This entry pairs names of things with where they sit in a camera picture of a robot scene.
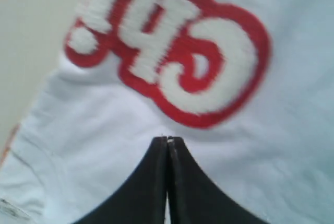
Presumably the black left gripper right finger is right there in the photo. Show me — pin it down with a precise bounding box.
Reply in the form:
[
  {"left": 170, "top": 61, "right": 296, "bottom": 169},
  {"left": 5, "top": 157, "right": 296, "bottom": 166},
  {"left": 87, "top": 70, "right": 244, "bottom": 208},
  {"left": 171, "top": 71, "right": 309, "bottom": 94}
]
[{"left": 167, "top": 137, "right": 265, "bottom": 224}]

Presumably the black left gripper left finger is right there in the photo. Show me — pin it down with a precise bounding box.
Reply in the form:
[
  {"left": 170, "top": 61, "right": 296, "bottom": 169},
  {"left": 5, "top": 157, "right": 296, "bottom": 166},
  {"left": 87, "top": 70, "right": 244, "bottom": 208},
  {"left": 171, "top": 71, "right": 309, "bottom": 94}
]
[{"left": 76, "top": 137, "right": 168, "bottom": 224}]

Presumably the orange neck label tag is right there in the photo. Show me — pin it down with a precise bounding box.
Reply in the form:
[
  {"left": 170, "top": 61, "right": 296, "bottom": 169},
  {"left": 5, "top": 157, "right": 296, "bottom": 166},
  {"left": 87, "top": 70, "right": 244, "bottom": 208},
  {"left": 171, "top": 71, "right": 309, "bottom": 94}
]
[{"left": 1, "top": 124, "right": 19, "bottom": 166}]

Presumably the white t-shirt with red lettering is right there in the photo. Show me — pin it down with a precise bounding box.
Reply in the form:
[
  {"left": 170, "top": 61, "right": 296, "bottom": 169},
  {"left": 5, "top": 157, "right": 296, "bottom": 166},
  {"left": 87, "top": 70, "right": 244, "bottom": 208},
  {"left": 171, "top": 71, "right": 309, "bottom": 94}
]
[{"left": 1, "top": 0, "right": 333, "bottom": 223}]

